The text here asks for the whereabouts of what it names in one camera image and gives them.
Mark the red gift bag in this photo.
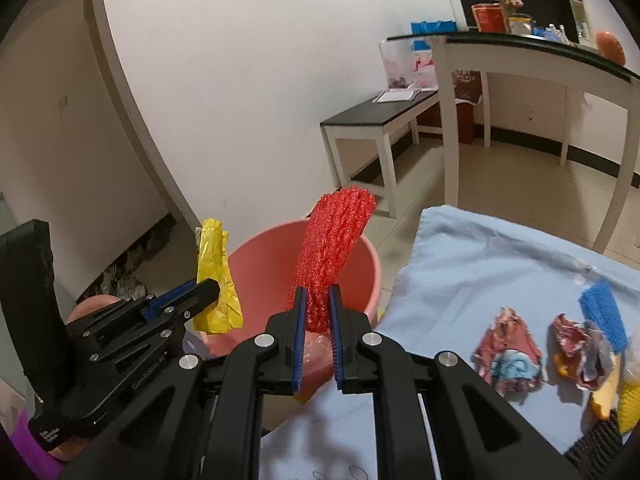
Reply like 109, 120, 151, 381
471, 4, 508, 33

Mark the red foam net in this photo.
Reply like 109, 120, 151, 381
287, 186, 377, 333

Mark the orange round ball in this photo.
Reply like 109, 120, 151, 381
595, 31, 626, 66

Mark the small orange peel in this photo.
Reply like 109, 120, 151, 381
589, 355, 623, 421

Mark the yellow plastic wrapper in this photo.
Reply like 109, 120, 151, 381
195, 218, 244, 335

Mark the long white bench black top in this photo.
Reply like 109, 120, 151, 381
320, 87, 443, 219

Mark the yellow corn cob piece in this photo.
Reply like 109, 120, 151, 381
617, 355, 640, 435

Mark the crumpled red silver wrapper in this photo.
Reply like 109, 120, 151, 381
552, 312, 617, 392

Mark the white paper sheet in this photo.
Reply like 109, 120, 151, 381
372, 87, 424, 105

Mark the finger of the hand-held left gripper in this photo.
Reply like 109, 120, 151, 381
120, 281, 198, 324
82, 280, 222, 365

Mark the crumpled red blue wrapper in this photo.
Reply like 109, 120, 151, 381
472, 306, 544, 399

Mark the dark ribbed cloth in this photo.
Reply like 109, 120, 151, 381
564, 416, 625, 479

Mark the red box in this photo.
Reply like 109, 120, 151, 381
417, 101, 476, 144

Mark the purple plastic chair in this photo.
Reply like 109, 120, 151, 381
0, 407, 63, 480

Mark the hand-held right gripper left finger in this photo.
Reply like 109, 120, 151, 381
60, 286, 307, 480

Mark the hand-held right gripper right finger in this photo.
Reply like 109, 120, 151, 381
329, 284, 596, 480

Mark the brown paper bag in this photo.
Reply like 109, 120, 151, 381
451, 67, 482, 107

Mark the blue bag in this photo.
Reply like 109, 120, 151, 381
411, 20, 457, 36

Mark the white table with glass top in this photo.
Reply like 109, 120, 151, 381
387, 30, 640, 256

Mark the light blue cloth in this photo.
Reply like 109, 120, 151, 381
260, 205, 640, 480

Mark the pink plastic bucket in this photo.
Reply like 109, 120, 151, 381
192, 219, 383, 406

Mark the blue sponge cloth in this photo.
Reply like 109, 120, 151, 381
579, 281, 629, 356

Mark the tan round object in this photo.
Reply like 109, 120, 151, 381
66, 294, 121, 326

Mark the clear plastic bag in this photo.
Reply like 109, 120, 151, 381
379, 37, 441, 92

